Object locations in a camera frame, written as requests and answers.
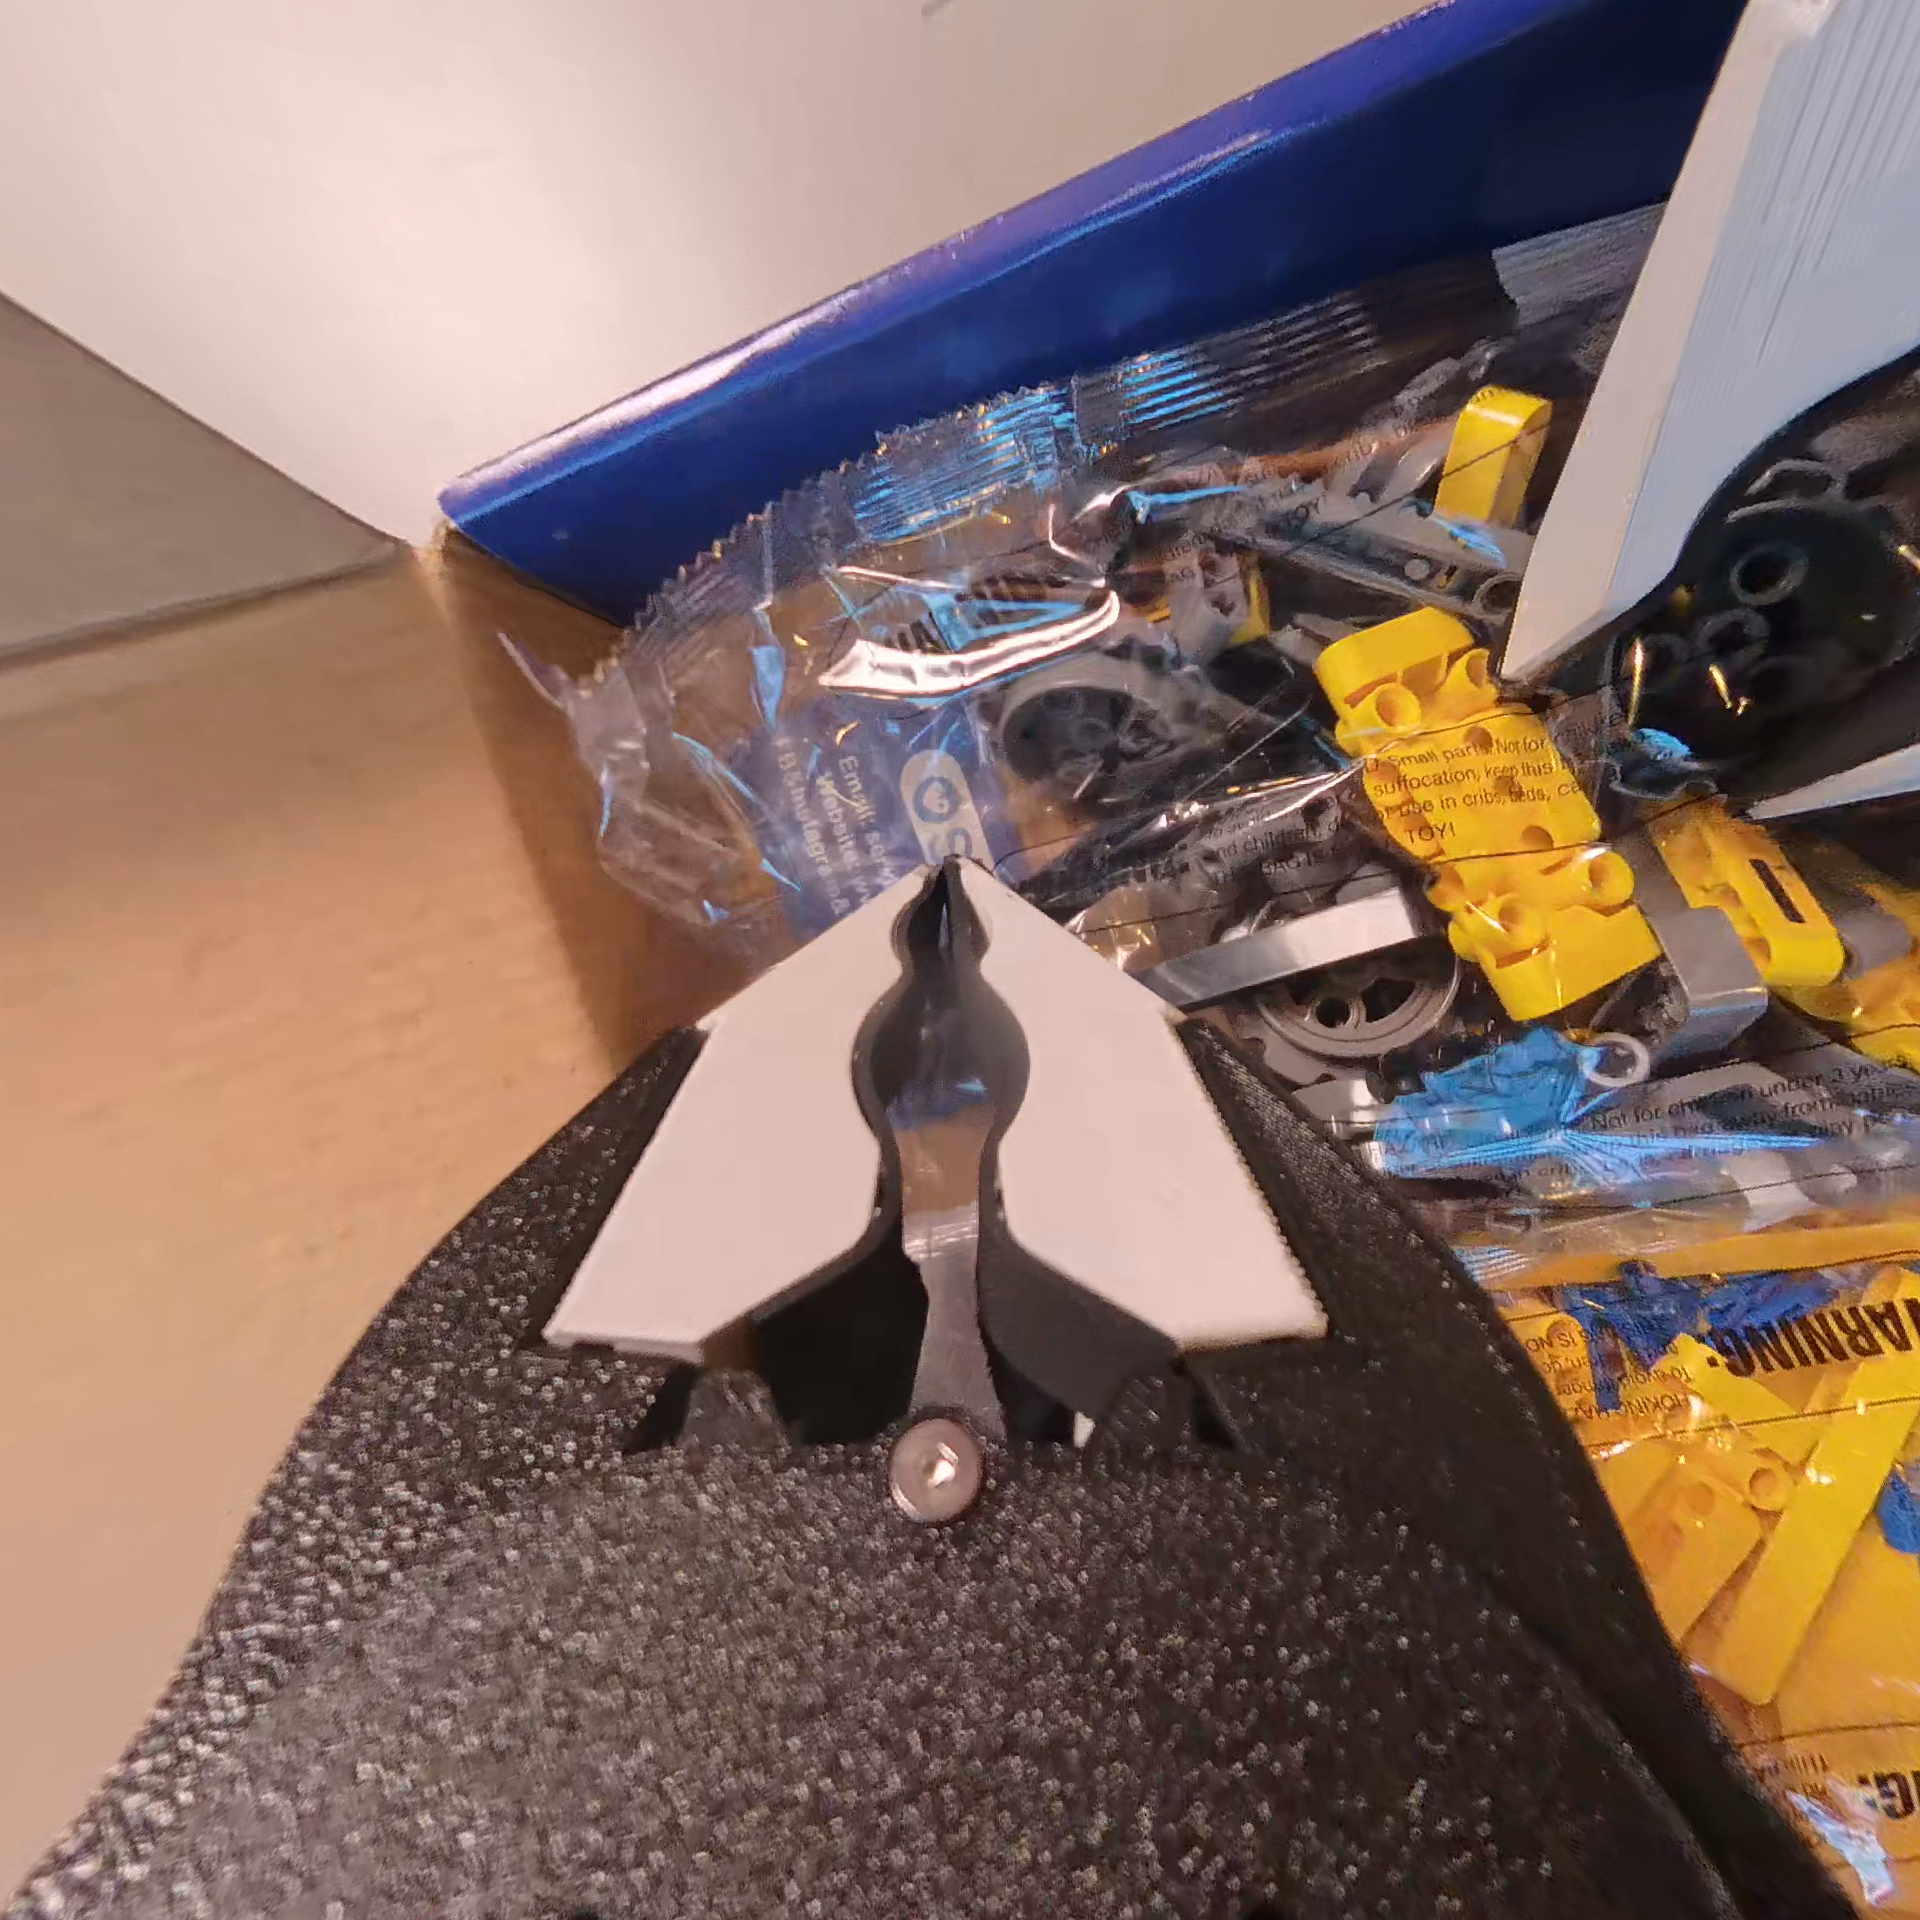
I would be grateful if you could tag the small blue card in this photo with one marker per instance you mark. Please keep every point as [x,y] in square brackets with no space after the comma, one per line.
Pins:
[839,839]

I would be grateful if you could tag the bag of yellow bricks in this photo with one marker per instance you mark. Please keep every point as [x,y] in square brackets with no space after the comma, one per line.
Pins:
[1769,1501]

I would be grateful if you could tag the bag of wheels and beams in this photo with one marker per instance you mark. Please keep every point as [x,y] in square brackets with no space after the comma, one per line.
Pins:
[1200,722]

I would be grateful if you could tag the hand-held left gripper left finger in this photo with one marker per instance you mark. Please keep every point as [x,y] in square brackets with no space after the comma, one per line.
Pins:
[749,1172]

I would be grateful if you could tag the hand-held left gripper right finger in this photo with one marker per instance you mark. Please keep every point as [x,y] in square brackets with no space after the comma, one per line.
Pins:
[1125,1172]

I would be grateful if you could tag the blue cardboard kit box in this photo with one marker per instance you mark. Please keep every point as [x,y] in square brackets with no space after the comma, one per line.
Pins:
[299,901]

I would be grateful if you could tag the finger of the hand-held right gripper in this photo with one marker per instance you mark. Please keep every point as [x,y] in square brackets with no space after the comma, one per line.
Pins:
[1724,300]
[1861,797]

